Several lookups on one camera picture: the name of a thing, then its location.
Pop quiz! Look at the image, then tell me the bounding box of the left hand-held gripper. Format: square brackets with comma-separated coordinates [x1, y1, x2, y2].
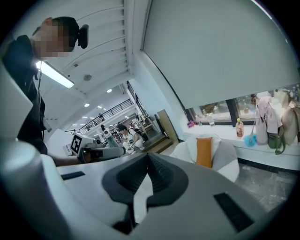
[69, 133, 127, 165]

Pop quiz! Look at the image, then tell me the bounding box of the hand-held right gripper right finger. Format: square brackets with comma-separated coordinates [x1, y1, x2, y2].
[135, 152, 268, 240]

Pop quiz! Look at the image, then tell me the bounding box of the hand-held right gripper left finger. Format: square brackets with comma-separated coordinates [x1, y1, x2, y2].
[0, 138, 149, 240]

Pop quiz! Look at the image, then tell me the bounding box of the orange pillow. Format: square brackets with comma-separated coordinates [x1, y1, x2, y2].
[195, 137, 213, 169]

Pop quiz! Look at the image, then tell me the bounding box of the person's left forearm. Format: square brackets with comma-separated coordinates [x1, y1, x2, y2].
[48, 152, 82, 167]

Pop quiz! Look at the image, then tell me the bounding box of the white petal-shaped armchair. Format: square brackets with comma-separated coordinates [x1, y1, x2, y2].
[168, 134, 240, 183]

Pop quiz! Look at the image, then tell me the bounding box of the black railing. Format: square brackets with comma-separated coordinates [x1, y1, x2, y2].
[65, 98, 132, 134]

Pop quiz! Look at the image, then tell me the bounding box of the wooden step platform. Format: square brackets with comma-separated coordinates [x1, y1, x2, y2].
[140, 135, 174, 153]

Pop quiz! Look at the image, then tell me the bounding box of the white window ledge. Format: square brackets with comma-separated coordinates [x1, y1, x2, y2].
[182, 124, 300, 174]

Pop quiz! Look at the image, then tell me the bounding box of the light wooden board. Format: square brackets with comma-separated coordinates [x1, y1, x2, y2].
[157, 109, 179, 143]

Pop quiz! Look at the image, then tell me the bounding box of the teal fluffy duster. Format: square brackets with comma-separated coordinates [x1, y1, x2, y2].
[243, 119, 258, 147]

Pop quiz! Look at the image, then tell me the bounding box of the orange drink bottle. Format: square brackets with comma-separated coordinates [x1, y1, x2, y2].
[236, 118, 245, 139]

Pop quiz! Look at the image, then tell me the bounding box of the olive green bag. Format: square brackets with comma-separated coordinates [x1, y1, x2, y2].
[267, 132, 286, 155]

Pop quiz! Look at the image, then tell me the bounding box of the pink backpack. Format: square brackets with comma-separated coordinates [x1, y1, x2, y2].
[254, 92, 284, 146]

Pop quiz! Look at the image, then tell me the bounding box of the long ceiling lamp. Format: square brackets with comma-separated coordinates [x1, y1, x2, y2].
[35, 60, 75, 89]

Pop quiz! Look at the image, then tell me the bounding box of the beige handbag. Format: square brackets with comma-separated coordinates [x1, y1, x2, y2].
[273, 89, 300, 143]

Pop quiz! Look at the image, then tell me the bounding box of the person's head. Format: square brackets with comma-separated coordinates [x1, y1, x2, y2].
[31, 16, 79, 62]

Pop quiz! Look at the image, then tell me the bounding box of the white roller blind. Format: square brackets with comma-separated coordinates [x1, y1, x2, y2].
[140, 0, 300, 111]

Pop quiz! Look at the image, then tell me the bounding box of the black head camera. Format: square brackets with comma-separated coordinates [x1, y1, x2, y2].
[78, 24, 90, 49]

